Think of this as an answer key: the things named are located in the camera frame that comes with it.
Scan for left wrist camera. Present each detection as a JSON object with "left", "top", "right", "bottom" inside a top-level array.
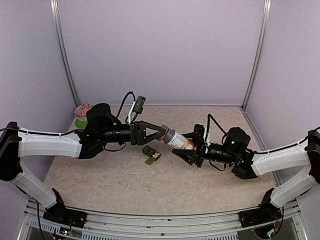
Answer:
[{"left": 127, "top": 95, "right": 146, "bottom": 124}]

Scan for cream tablets in organizer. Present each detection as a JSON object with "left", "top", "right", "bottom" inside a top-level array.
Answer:
[{"left": 152, "top": 152, "right": 161, "bottom": 160}]

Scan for orange pill bottle grey cap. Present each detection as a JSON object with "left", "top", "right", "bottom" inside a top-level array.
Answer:
[{"left": 163, "top": 128, "right": 195, "bottom": 150}]

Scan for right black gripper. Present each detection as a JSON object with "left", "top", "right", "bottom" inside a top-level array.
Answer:
[{"left": 172, "top": 132, "right": 238, "bottom": 168}]

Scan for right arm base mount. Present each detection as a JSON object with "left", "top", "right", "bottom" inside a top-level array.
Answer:
[{"left": 238, "top": 188, "right": 283, "bottom": 228}]

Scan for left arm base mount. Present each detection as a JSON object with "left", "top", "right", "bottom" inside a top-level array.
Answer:
[{"left": 43, "top": 188, "right": 87, "bottom": 229}]

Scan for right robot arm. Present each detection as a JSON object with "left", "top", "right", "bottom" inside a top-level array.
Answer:
[{"left": 172, "top": 124, "right": 320, "bottom": 222}]

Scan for green weekly pill organizer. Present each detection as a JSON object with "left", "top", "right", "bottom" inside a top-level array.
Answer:
[{"left": 142, "top": 145, "right": 159, "bottom": 166}]

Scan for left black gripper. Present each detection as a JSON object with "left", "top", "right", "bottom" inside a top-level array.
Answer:
[{"left": 97, "top": 120, "right": 166, "bottom": 146}]

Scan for left aluminium frame post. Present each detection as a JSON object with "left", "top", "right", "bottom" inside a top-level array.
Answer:
[{"left": 49, "top": 0, "right": 81, "bottom": 107}]

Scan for right aluminium frame post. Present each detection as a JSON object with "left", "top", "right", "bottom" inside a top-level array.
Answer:
[{"left": 241, "top": 0, "right": 272, "bottom": 112}]

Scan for lime green plate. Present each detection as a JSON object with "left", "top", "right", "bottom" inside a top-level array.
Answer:
[{"left": 75, "top": 119, "right": 88, "bottom": 130}]

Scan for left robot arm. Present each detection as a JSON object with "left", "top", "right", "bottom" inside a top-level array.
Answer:
[{"left": 0, "top": 103, "right": 166, "bottom": 223}]

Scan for aluminium frame post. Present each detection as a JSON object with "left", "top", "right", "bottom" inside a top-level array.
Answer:
[
  {"left": 241, "top": 0, "right": 272, "bottom": 112},
  {"left": 49, "top": 0, "right": 81, "bottom": 107}
]

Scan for red patterned white bowl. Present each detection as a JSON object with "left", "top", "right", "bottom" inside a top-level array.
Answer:
[{"left": 74, "top": 103, "right": 92, "bottom": 122}]

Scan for front aluminium rail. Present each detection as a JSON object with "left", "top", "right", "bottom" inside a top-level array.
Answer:
[{"left": 17, "top": 197, "right": 308, "bottom": 240}]

